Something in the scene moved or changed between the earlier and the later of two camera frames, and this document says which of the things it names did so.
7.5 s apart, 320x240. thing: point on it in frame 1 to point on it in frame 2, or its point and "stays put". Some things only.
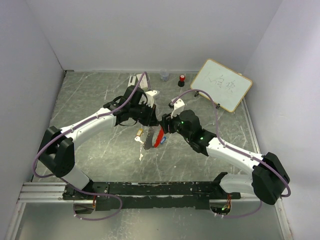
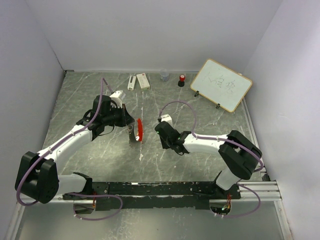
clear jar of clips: (164, 75) stays put
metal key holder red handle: (154, 137) to (139, 130)
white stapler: (131, 81) stays put
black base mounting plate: (187, 195) stays put
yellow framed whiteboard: (226, 86) stays put
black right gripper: (167, 122) to (163, 144)
